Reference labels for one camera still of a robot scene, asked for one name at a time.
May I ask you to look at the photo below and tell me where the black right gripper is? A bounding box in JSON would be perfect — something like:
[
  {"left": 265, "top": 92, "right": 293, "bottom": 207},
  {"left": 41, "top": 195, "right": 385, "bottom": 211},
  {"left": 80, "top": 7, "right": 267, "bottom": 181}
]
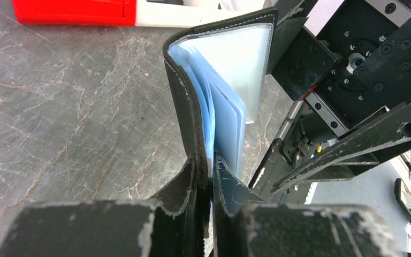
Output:
[{"left": 249, "top": 0, "right": 411, "bottom": 203}]

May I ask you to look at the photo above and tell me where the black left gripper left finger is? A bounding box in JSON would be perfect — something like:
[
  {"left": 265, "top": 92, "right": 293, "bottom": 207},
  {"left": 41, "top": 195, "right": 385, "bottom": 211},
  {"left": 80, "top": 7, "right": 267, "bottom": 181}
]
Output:
[{"left": 0, "top": 156, "right": 200, "bottom": 256}]

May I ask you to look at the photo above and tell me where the red plastic bin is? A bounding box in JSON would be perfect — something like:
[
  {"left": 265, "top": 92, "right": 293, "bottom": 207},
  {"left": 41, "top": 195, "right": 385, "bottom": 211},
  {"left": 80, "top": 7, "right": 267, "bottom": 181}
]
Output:
[{"left": 12, "top": 0, "right": 136, "bottom": 26}]

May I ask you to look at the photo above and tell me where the white plastic bin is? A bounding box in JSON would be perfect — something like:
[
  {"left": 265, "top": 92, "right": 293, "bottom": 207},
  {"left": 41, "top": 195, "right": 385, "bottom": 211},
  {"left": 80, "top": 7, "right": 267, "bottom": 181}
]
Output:
[{"left": 135, "top": 0, "right": 265, "bottom": 28}]

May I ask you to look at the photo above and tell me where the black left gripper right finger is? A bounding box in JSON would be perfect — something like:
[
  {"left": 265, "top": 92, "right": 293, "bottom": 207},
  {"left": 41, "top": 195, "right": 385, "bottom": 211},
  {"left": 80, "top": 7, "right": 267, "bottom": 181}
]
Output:
[{"left": 212, "top": 155, "right": 402, "bottom": 256}]

